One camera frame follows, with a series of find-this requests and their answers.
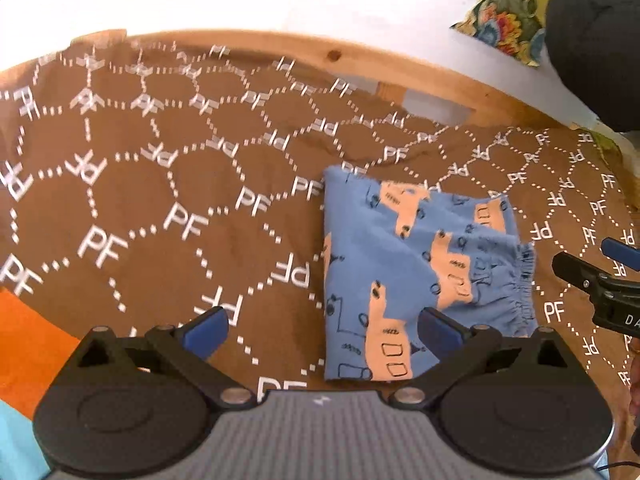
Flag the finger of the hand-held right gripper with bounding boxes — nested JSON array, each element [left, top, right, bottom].
[[552, 252, 640, 293], [600, 238, 640, 263]]

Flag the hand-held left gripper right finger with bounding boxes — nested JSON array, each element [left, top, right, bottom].
[[387, 308, 582, 407]]

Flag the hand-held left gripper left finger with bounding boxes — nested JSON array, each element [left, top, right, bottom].
[[59, 306, 257, 407]]

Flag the blue pants with orange print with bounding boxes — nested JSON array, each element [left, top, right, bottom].
[[322, 164, 538, 382]]

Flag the brown printed blanket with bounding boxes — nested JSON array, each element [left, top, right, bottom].
[[0, 27, 633, 441]]

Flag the orange cloth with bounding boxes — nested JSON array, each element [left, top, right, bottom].
[[0, 287, 83, 417]]

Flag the black bulky object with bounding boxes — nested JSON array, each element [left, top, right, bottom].
[[544, 0, 640, 132]]

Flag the light blue cloth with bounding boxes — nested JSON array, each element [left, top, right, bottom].
[[0, 400, 52, 480]]

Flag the floral pillow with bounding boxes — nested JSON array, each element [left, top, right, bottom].
[[450, 0, 557, 67]]

